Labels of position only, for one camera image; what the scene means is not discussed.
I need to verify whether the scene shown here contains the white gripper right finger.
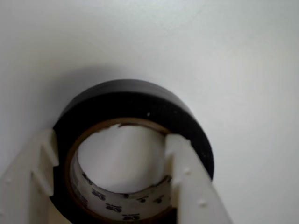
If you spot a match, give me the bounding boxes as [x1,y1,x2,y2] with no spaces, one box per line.
[165,133,232,224]

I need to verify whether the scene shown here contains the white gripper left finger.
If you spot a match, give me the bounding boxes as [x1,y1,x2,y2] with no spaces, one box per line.
[0,129,59,224]

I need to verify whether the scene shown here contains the black tape roll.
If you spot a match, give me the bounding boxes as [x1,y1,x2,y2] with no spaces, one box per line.
[51,79,215,224]

